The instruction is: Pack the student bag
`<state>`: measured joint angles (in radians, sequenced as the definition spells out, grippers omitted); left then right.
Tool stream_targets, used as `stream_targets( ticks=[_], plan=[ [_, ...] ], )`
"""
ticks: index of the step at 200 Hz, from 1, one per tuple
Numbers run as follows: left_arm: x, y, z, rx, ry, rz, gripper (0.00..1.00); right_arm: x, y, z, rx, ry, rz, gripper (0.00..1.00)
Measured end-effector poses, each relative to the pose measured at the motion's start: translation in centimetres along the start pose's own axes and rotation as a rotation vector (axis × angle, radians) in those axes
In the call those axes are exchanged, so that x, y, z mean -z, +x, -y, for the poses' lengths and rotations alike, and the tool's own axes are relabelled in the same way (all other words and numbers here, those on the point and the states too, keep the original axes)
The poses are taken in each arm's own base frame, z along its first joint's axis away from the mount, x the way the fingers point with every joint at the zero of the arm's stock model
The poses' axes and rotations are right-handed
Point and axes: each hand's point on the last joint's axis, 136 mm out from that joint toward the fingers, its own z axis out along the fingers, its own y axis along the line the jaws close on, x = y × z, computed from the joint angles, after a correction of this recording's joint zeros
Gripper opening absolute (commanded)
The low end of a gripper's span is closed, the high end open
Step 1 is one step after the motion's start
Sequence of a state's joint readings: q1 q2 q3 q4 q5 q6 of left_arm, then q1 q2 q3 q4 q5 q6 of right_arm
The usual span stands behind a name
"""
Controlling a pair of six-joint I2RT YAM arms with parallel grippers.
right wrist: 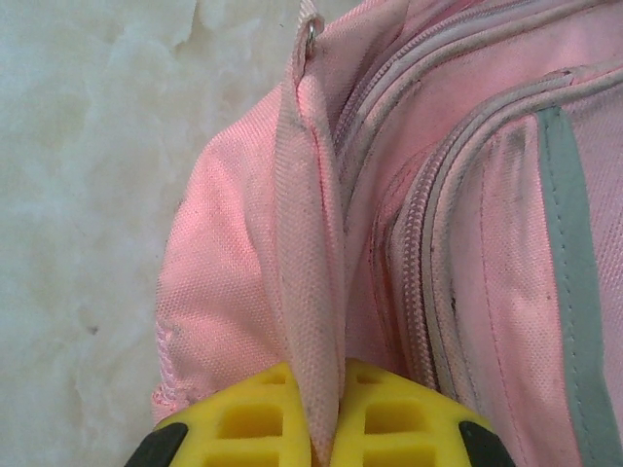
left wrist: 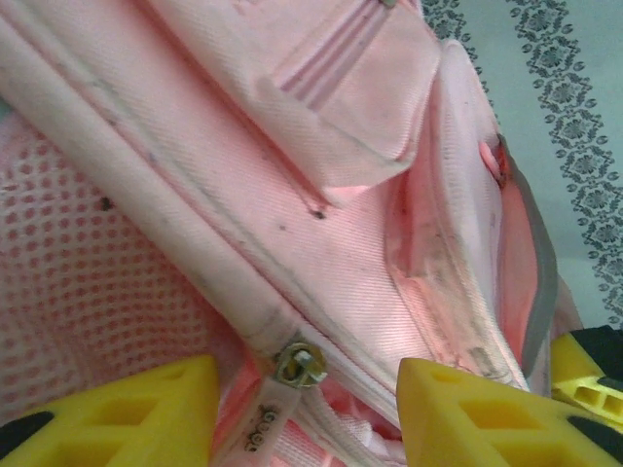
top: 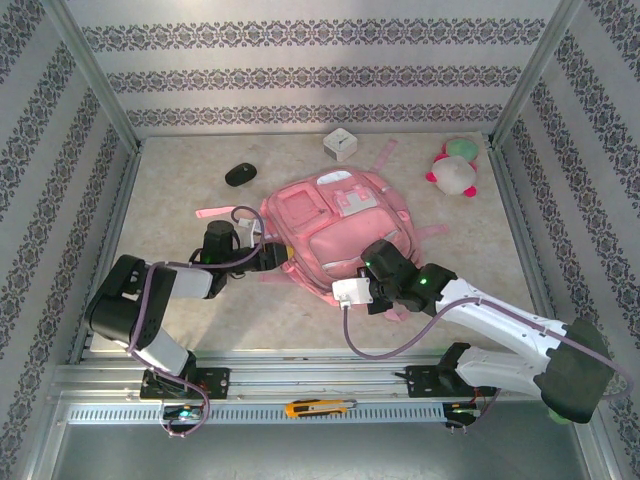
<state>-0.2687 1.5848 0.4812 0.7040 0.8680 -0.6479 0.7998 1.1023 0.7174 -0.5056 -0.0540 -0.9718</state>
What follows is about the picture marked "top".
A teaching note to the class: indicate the right metal side rail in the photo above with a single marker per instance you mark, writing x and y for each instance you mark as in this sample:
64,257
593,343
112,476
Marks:
517,215

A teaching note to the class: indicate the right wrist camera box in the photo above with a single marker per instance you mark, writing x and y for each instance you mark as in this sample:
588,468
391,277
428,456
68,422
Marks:
352,292

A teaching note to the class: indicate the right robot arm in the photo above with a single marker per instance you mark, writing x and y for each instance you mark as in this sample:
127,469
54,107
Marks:
490,315

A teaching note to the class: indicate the white square clock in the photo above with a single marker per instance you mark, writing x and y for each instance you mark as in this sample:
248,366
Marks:
340,144

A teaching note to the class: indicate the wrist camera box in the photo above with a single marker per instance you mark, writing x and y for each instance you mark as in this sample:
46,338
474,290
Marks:
352,292
255,230

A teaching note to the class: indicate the controller board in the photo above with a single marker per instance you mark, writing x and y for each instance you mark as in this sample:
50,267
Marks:
182,414
462,411

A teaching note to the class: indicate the black mount plate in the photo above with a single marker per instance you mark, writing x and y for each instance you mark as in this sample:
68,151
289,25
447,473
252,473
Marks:
420,382
215,382

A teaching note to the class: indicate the pink student backpack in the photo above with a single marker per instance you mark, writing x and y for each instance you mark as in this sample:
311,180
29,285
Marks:
350,225

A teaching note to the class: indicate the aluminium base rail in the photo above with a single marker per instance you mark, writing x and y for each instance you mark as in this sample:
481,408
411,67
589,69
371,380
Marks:
310,372

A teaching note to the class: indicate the left metal frame post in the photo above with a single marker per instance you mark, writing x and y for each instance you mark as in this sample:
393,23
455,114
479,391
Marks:
90,70

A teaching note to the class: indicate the white plush toy pink ears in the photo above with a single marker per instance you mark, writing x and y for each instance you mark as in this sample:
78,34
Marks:
452,175

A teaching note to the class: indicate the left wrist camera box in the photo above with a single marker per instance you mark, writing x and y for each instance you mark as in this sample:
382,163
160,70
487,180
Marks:
255,230

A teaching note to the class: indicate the metal frame post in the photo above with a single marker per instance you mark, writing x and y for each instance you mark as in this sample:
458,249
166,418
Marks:
537,65
90,70

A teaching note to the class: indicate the metal side rail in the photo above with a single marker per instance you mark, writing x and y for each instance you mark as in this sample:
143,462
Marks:
120,215
517,215

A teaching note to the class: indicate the right controller board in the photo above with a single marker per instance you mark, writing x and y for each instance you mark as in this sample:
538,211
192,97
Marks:
462,411

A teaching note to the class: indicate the right metal frame post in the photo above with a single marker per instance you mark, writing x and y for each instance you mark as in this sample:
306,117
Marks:
537,65

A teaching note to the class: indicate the left controller board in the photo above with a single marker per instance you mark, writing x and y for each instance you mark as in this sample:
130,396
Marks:
182,414

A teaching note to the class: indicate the left black mount plate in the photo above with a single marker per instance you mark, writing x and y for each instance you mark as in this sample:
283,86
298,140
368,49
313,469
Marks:
215,382

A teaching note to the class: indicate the right black mount plate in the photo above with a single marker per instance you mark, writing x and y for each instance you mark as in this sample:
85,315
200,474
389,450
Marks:
420,382

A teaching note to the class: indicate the green tape roll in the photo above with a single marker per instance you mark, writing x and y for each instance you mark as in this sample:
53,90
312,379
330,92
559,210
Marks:
557,419

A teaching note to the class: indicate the black computer mouse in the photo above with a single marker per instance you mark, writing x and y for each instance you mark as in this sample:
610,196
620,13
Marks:
241,174

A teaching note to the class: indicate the left metal side rail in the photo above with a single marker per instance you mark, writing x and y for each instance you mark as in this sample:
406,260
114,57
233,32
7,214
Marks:
120,215

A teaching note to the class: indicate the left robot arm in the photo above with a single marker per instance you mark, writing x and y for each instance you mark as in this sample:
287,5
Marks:
125,300

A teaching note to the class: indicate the yellow utility knife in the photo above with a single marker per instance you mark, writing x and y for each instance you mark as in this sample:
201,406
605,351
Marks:
305,409

